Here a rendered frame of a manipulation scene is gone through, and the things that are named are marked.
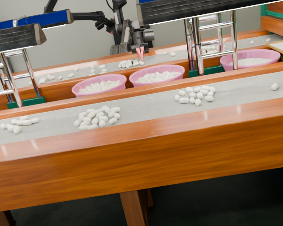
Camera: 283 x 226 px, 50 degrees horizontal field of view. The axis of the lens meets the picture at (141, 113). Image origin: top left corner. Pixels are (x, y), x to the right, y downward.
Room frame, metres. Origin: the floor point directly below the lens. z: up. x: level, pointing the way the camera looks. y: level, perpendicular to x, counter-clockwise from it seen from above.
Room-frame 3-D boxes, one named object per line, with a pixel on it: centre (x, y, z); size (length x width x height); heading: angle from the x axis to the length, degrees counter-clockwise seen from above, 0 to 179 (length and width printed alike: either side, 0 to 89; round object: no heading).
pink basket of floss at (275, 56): (1.37, -0.55, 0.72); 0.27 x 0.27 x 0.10
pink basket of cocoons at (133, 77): (1.40, -0.11, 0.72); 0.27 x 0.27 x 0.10
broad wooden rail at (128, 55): (1.96, 0.03, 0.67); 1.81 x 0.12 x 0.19; 87
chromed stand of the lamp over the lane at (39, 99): (1.63, 0.59, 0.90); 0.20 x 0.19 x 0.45; 87
